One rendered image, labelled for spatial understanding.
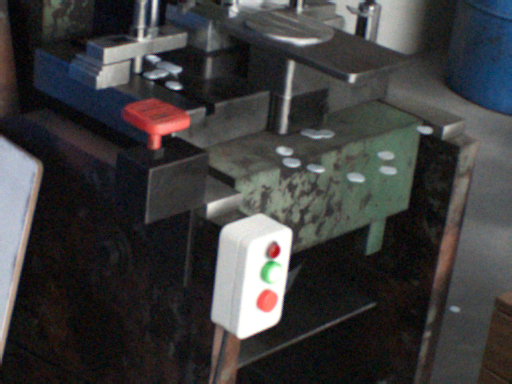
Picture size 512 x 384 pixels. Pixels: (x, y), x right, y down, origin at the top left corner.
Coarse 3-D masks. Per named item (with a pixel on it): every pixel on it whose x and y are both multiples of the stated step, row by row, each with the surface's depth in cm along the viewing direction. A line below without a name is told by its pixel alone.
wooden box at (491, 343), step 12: (504, 300) 194; (492, 312) 195; (504, 312) 194; (492, 324) 196; (504, 324) 194; (492, 336) 197; (504, 336) 195; (492, 348) 197; (504, 348) 195; (492, 360) 198; (504, 360) 196; (480, 372) 200; (492, 372) 199; (504, 372) 196
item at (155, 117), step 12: (132, 108) 141; (144, 108) 142; (156, 108) 142; (168, 108) 143; (132, 120) 140; (144, 120) 139; (156, 120) 139; (168, 120) 139; (180, 120) 140; (156, 132) 138; (168, 132) 139; (156, 144) 143
